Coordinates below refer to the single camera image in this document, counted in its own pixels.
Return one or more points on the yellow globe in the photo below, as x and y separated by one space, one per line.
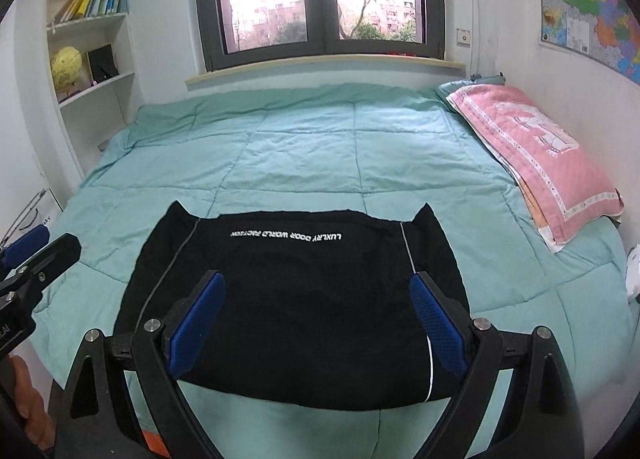
66 66

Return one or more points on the black hooded jacket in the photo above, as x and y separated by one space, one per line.
300 299

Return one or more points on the green pillow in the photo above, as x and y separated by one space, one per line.
450 87

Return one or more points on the pink printed pillow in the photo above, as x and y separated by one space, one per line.
540 154

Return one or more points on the light green quilt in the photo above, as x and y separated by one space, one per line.
310 149

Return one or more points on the person's left hand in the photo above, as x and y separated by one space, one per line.
27 389

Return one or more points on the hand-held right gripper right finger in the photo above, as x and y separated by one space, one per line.
440 324

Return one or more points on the wooden window sill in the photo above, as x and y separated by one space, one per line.
325 71

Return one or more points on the white bookshelf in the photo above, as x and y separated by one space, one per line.
107 109

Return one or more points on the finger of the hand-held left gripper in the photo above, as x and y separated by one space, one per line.
27 244
55 259

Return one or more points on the white wall socket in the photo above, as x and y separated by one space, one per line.
464 37

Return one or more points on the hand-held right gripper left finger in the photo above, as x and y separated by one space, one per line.
197 319

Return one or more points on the white cloth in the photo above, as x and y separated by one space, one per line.
634 269

